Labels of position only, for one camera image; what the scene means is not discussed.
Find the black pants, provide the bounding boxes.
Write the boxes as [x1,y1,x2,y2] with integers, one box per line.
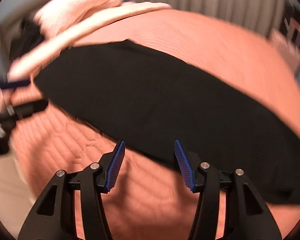
[34,40,300,204]

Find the salmon quilted bedspread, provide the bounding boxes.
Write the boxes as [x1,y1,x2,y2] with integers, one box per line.
[13,10,300,239]

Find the pink dotted pillow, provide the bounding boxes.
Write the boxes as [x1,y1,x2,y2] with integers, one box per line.
[33,0,124,38]

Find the light pink blanket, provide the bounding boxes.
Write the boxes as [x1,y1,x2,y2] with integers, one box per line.
[7,2,171,81]

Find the pink quilted suitcase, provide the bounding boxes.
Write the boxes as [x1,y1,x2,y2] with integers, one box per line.
[269,29,300,75]

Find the black hard suitcase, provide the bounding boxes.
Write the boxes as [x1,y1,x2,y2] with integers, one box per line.
[279,2,300,49]

